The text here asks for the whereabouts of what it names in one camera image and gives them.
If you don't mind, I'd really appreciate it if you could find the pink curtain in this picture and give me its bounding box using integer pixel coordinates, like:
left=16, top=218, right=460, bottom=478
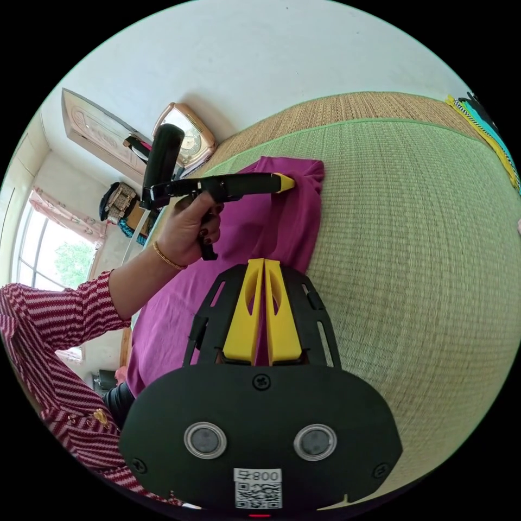
left=27, top=186, right=107, bottom=246

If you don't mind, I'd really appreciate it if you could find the shelf with bags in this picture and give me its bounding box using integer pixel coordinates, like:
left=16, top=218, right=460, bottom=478
left=99, top=181, right=160, bottom=246

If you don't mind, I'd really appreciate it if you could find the rose gold clock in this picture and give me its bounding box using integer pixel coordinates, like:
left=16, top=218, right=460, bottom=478
left=152, top=102, right=217, bottom=173

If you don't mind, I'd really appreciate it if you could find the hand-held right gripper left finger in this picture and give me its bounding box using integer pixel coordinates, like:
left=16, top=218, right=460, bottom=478
left=223, top=258, right=265, bottom=362

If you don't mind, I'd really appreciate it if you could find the wooden door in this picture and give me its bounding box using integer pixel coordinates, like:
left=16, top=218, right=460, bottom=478
left=61, top=87, right=157, bottom=180

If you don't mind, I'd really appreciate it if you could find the person's body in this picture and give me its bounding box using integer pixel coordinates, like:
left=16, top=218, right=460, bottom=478
left=0, top=270, right=186, bottom=506

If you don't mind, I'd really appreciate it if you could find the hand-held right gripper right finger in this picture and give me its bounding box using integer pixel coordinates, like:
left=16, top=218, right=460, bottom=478
left=265, top=258, right=303, bottom=365

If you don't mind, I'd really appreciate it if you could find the person's left forearm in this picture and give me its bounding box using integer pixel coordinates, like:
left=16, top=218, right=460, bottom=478
left=107, top=240, right=188, bottom=322

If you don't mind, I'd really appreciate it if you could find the pile of clothes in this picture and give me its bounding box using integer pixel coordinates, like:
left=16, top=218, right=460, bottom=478
left=445, top=91, right=521, bottom=193

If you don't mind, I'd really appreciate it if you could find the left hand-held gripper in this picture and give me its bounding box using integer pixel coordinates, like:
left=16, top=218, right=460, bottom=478
left=140, top=172, right=296, bottom=262

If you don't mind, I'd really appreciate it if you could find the person's left hand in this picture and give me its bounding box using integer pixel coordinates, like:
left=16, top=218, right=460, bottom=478
left=156, top=191, right=224, bottom=268

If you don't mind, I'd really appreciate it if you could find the bed with woven mat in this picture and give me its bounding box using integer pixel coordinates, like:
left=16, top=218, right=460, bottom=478
left=120, top=91, right=521, bottom=505

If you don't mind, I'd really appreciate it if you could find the window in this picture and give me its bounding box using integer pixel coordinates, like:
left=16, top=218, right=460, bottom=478
left=11, top=198, right=98, bottom=290

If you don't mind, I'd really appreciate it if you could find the purple short sleeve shirt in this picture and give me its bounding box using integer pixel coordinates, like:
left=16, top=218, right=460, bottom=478
left=126, top=156, right=326, bottom=398

